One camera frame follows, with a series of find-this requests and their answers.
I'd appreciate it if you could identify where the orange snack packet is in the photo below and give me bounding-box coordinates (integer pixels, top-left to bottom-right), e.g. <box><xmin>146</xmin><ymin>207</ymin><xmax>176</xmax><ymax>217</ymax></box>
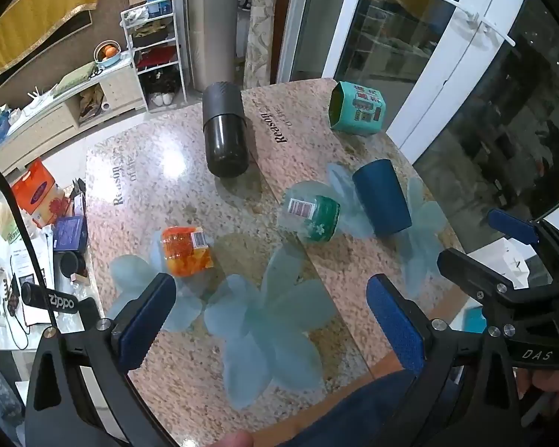
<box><xmin>153</xmin><ymin>225</ymin><xmax>214</xmax><ymax>278</ymax></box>

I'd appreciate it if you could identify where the black cable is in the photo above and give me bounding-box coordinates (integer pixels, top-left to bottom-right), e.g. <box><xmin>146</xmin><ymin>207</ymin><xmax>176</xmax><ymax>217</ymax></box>
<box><xmin>0</xmin><ymin>156</ymin><xmax>59</xmax><ymax>331</ymax></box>

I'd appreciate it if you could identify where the dark blue cup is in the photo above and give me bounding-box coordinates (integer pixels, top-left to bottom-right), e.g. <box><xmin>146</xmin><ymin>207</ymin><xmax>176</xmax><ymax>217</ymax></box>
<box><xmin>351</xmin><ymin>159</ymin><xmax>413</xmax><ymax>238</ymax></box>

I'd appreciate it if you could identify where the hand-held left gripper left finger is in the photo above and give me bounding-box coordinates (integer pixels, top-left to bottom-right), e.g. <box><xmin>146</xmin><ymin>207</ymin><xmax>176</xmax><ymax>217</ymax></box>
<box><xmin>24</xmin><ymin>271</ymin><xmax>178</xmax><ymax>447</ymax></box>

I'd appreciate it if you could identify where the black mug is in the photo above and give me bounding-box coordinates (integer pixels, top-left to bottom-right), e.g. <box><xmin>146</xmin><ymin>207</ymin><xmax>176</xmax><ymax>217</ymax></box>
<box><xmin>58</xmin><ymin>251</ymin><xmax>87</xmax><ymax>278</ymax></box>

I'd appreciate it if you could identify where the white shelf rack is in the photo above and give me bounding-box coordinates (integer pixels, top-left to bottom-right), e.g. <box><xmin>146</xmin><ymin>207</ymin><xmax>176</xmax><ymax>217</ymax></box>
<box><xmin>120</xmin><ymin>0</ymin><xmax>187</xmax><ymax>111</ymax></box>

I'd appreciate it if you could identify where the white door handle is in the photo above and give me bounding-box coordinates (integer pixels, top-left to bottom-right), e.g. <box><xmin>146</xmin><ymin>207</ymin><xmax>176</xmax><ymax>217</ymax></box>
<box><xmin>435</xmin><ymin>0</ymin><xmax>517</xmax><ymax>48</ymax></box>

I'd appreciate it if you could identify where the person's blue trouser leg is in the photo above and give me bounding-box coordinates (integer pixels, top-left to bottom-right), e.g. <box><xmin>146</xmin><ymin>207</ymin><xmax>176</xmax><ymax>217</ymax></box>
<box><xmin>283</xmin><ymin>369</ymin><xmax>430</xmax><ymax>447</ymax></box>

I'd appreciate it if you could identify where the white low cabinet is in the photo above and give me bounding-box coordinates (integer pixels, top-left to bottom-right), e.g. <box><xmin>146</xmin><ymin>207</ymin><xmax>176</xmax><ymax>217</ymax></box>
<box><xmin>0</xmin><ymin>53</ymin><xmax>147</xmax><ymax>173</ymax></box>

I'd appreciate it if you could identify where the black lighter box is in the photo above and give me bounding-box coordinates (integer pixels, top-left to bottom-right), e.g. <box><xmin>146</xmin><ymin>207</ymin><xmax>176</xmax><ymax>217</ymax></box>
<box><xmin>21</xmin><ymin>282</ymin><xmax>98</xmax><ymax>327</ymax></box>

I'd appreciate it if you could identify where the person's right hand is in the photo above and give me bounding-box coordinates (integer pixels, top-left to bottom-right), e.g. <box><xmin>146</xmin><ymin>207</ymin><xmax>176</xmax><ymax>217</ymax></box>
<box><xmin>516</xmin><ymin>369</ymin><xmax>559</xmax><ymax>431</ymax></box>

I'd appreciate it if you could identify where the yellow cloth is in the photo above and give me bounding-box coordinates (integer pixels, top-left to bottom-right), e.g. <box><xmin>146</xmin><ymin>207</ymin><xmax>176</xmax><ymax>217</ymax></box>
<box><xmin>0</xmin><ymin>0</ymin><xmax>98</xmax><ymax>87</ymax></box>

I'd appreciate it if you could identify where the bowl of oranges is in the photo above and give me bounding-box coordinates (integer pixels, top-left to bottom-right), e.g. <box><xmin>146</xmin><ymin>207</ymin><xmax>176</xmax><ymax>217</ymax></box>
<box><xmin>94</xmin><ymin>39</ymin><xmax>124</xmax><ymax>67</ymax></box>

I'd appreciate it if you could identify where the black tumbler cup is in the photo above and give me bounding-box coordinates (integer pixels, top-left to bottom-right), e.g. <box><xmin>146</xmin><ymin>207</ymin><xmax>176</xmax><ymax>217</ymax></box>
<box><xmin>202</xmin><ymin>82</ymin><xmax>250</xmax><ymax>178</ymax></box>

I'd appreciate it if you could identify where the person's left hand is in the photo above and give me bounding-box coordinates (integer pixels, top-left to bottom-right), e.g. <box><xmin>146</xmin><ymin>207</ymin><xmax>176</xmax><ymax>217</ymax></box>
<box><xmin>214</xmin><ymin>431</ymin><xmax>255</xmax><ymax>447</ymax></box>

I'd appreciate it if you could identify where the dark blue box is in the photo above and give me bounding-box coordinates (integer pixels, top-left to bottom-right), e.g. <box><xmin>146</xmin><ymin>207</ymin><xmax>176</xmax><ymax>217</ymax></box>
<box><xmin>52</xmin><ymin>216</ymin><xmax>88</xmax><ymax>251</ymax></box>

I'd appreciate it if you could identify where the glass sliding door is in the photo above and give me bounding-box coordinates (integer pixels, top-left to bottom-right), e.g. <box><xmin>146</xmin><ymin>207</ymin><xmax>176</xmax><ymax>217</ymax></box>
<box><xmin>279</xmin><ymin>0</ymin><xmax>559</xmax><ymax>247</ymax></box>

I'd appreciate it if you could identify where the patterned beige curtain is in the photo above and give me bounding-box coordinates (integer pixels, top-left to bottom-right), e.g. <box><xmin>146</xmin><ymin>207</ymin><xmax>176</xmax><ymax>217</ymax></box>
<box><xmin>243</xmin><ymin>0</ymin><xmax>287</xmax><ymax>89</ymax></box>

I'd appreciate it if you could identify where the green cushion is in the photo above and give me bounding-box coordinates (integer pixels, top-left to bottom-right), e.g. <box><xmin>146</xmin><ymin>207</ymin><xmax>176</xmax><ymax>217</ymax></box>
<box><xmin>55</xmin><ymin>63</ymin><xmax>100</xmax><ymax>94</ymax></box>

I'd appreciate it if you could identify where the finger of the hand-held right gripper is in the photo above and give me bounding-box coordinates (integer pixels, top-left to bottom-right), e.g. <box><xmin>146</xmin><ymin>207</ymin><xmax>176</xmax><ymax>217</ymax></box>
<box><xmin>436</xmin><ymin>247</ymin><xmax>559</xmax><ymax>327</ymax></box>
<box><xmin>487</xmin><ymin>208</ymin><xmax>559</xmax><ymax>286</ymax></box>

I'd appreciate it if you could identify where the teal printed box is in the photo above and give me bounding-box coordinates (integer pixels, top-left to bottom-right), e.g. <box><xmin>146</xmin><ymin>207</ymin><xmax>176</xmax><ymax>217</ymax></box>
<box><xmin>327</xmin><ymin>80</ymin><xmax>386</xmax><ymax>137</ymax></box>

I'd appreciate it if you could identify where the orange tissue box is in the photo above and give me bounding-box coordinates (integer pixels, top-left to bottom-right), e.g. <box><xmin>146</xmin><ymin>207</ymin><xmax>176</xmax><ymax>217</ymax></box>
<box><xmin>12</xmin><ymin>159</ymin><xmax>68</xmax><ymax>226</ymax></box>

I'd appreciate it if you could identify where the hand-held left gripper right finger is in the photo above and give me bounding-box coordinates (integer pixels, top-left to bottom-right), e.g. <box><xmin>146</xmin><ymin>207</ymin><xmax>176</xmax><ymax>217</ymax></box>
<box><xmin>366</xmin><ymin>273</ymin><xmax>528</xmax><ymax>447</ymax></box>

